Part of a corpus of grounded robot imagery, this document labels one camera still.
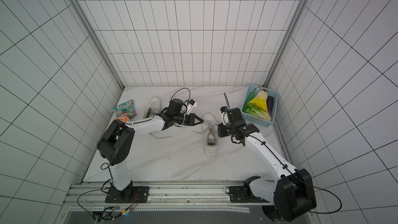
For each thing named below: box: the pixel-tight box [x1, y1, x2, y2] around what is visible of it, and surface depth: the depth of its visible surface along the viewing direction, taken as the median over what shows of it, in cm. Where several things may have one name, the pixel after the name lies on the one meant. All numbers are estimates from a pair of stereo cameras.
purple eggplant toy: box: [266, 95, 275, 117], surface depth 108 cm
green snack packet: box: [113, 99, 137, 119], surface depth 105 cm
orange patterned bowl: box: [111, 115, 131, 123], surface depth 100 cm
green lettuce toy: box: [244, 103, 272, 122], surface depth 98 cm
